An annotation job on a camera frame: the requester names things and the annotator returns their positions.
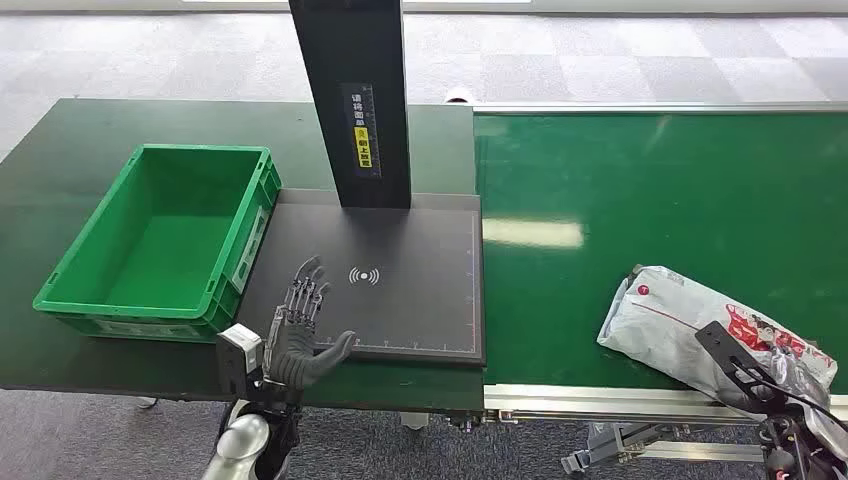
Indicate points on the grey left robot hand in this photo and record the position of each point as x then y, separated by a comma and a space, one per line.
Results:
295, 358

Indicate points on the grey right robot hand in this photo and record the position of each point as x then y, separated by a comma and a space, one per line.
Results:
798, 381

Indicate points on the grey mailer bag red print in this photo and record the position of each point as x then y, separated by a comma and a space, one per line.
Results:
662, 324

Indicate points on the black weighing scale platform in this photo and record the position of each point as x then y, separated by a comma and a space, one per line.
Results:
411, 298

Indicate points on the white crate side label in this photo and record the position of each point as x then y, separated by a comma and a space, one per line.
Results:
250, 248

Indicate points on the grey table foot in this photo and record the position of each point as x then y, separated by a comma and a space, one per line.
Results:
414, 420

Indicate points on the green plastic crate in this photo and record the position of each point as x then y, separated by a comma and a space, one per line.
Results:
166, 252

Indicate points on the green conveyor belt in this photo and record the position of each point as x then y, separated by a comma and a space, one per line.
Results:
662, 192

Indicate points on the black yellow column label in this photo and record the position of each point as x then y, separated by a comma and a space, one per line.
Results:
362, 129

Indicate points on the dark green table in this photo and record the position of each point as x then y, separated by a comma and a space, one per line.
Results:
66, 172

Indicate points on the black scale column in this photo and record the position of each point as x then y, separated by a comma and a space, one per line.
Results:
358, 53

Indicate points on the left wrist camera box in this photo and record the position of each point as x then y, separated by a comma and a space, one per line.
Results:
235, 358

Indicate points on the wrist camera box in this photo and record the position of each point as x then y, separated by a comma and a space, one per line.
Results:
235, 358
729, 354

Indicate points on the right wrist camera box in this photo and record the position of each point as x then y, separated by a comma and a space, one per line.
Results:
729, 354

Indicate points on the grey conveyor support bracket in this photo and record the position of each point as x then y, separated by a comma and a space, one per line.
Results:
629, 447

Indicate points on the aluminium conveyor frame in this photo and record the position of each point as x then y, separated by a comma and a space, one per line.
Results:
596, 401

